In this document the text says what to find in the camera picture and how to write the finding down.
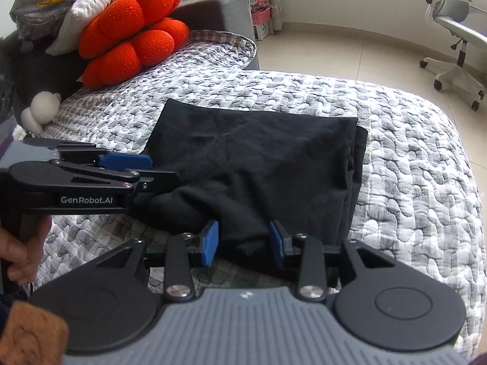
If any white pillow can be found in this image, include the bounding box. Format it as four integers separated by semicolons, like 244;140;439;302
45;0;168;57

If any orange flower cushion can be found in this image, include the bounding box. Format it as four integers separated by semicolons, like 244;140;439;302
79;0;190;89

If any white plush toy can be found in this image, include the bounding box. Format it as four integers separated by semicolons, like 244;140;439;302
21;90;62;135

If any grey shoulder bag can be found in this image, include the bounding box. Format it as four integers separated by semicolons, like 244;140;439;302
9;0;126;42

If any person's dark blue robe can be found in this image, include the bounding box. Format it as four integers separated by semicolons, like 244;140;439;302
0;291;18;331

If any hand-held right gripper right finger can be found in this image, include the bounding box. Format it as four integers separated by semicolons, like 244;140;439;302
268;220;398;301

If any person's left hand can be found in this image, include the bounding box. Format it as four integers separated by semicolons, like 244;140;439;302
0;217;52;286

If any white office chair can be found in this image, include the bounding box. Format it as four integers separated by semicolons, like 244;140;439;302
419;0;487;112

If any pink basket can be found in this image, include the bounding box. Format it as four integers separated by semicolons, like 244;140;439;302
249;4;272;40

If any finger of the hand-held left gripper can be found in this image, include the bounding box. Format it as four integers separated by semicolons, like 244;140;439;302
23;138;153;172
49;160;180;199

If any black T-shirt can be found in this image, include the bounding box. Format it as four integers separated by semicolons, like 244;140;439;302
135;98;369;278

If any grey white quilted blanket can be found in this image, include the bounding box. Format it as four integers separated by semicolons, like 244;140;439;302
11;30;487;354

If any brown fuzzy patch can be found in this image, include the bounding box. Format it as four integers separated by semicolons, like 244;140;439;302
0;301;69;365

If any grey sofa armrest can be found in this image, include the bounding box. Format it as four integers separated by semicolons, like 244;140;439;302
0;0;261;122

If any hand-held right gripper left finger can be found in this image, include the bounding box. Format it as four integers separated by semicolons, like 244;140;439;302
89;220;220;301

